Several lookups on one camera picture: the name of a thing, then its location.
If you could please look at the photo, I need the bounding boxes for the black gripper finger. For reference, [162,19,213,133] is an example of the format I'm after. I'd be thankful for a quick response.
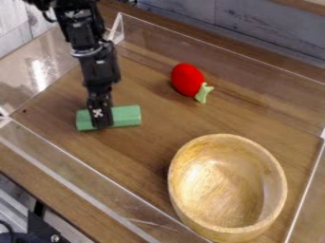
[87,94,113,128]

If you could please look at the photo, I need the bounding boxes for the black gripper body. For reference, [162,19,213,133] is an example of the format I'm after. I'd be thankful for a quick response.
[77,41,121,100]

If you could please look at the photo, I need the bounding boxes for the green rectangular block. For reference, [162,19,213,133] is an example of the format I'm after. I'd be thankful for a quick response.
[75,105,141,131]

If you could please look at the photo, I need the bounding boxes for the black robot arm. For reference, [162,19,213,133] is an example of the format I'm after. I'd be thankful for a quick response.
[23,0,121,128]

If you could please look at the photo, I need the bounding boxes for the brown wooden bowl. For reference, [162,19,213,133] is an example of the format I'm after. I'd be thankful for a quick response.
[168,134,288,243]

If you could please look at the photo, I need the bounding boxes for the red plush strawberry toy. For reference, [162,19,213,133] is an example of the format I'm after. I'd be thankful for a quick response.
[172,63,214,103]

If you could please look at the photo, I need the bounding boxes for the clear acrylic corner bracket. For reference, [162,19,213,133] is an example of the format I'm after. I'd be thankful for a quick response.
[109,13,125,44]

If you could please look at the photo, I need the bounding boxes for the clear acrylic enclosure wall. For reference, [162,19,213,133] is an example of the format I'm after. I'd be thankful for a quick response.
[0,13,325,243]

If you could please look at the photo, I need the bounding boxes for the black clamp with cable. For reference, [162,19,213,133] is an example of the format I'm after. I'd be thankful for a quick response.
[0,201,71,243]

